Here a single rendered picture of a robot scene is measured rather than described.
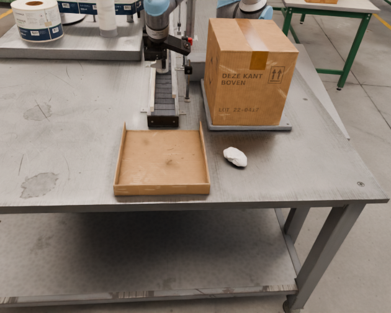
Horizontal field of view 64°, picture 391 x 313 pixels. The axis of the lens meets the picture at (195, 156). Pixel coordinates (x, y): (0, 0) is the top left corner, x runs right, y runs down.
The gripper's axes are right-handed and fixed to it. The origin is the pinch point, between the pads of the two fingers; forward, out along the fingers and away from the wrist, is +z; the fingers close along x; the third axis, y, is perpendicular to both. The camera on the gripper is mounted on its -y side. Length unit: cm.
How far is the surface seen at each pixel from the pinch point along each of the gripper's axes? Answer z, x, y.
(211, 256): 42, 70, -20
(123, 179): -17, 50, 12
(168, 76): 6.4, -0.1, -1.5
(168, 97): -2.1, 14.7, -1.4
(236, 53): -28.9, 15.1, -21.5
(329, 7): 93, -128, -138
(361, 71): 181, -127, -220
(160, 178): -17, 50, 1
